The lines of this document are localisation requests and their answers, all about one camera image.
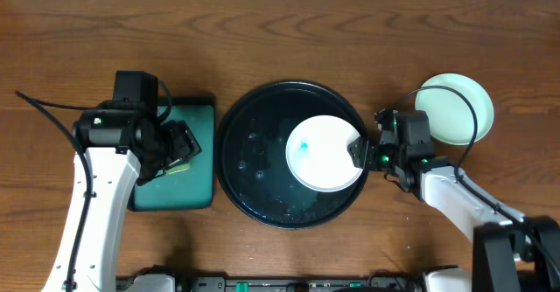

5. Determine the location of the green yellow sponge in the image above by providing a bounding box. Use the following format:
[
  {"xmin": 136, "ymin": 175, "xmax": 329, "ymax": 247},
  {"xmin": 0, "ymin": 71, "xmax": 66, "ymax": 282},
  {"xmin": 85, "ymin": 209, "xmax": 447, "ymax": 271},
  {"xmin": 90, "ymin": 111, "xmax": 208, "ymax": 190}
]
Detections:
[{"xmin": 166, "ymin": 162, "xmax": 191, "ymax": 174}]

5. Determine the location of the mint plate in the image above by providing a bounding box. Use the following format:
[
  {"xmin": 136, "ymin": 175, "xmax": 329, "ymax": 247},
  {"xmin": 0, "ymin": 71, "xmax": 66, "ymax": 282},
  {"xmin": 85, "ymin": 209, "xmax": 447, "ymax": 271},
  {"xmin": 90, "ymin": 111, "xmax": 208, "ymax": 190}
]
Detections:
[{"xmin": 415, "ymin": 73, "xmax": 494, "ymax": 145}]

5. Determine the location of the white plate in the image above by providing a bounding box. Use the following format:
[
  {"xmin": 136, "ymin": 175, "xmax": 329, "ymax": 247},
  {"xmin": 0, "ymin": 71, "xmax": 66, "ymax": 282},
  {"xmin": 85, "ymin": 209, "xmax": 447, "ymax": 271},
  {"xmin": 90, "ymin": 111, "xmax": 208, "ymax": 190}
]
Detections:
[{"xmin": 285, "ymin": 115, "xmax": 363, "ymax": 192}]

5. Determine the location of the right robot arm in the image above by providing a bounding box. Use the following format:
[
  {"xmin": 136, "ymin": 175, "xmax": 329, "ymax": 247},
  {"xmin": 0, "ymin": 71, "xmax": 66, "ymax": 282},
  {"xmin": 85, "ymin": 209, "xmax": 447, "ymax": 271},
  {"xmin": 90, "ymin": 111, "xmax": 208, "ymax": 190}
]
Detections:
[{"xmin": 347, "ymin": 110, "xmax": 559, "ymax": 291}]

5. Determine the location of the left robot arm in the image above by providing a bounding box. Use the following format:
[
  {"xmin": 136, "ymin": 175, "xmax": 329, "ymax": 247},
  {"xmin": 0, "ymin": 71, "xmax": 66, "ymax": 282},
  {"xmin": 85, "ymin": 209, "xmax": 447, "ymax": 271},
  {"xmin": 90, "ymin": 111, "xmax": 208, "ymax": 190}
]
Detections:
[{"xmin": 44, "ymin": 71, "xmax": 201, "ymax": 291}]

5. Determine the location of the green rectangular sponge tray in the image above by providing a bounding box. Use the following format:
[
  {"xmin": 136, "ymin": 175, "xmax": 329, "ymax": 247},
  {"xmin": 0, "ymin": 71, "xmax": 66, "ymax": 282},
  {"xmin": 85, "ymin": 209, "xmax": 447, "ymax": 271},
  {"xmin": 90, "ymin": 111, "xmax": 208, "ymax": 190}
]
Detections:
[{"xmin": 128, "ymin": 96, "xmax": 215, "ymax": 212}]

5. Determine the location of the black round tray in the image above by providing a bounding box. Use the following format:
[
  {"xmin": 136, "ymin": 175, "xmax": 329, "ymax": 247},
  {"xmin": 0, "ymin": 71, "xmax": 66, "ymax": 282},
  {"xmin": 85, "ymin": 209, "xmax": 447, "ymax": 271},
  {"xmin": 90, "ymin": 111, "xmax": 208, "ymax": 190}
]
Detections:
[{"xmin": 214, "ymin": 80, "xmax": 368, "ymax": 229}]

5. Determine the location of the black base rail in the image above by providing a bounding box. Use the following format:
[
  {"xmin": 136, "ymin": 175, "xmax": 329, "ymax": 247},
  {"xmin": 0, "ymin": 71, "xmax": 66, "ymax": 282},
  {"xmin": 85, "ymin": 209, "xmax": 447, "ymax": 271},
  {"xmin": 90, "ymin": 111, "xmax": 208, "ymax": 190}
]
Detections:
[{"xmin": 116, "ymin": 265, "xmax": 425, "ymax": 292}]

